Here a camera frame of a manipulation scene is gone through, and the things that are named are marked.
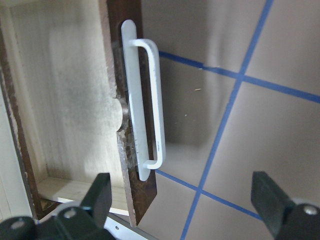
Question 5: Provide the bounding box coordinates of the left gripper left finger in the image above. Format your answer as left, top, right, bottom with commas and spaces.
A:
79, 172, 111, 228

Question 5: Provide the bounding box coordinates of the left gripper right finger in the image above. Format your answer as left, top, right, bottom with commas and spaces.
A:
250, 171, 295, 238

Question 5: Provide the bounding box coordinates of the dark wooden drawer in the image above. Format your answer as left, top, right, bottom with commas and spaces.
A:
0, 0, 157, 227

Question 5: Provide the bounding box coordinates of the white drawer handle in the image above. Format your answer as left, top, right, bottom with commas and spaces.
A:
120, 19, 166, 182

